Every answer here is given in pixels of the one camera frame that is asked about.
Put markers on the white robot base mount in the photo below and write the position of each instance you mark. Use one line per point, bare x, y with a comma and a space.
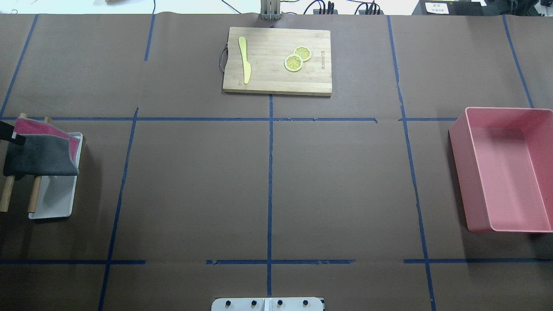
269, 304

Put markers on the black power strip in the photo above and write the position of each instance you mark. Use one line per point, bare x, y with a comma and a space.
325, 7
368, 8

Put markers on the near black power strip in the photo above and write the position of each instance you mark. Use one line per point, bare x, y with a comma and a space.
325, 7

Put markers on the black box with label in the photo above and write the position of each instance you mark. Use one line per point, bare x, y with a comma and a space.
447, 8

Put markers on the pink plastic bin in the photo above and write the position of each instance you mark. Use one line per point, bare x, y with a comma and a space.
504, 160

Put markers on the white towel rack tray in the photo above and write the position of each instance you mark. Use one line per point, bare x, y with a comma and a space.
56, 198

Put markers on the grey and pink cloth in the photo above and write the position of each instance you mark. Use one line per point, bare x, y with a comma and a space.
47, 151

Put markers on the lemon slice near knife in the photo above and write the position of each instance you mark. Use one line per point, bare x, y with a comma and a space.
293, 63

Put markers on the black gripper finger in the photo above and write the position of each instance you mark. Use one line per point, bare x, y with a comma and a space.
8, 133

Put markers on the far black power strip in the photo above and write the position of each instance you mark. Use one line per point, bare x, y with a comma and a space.
368, 8

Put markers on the inner wooden rack rod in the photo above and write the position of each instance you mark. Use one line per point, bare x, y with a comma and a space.
34, 195

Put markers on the lemon slice far from knife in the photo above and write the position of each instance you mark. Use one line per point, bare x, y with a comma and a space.
304, 52

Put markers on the metal camera post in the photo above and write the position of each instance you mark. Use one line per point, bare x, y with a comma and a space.
270, 10

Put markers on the yellow plastic knife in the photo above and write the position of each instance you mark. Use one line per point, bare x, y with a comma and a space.
242, 42

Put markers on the bamboo cutting board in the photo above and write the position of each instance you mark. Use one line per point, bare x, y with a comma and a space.
267, 49

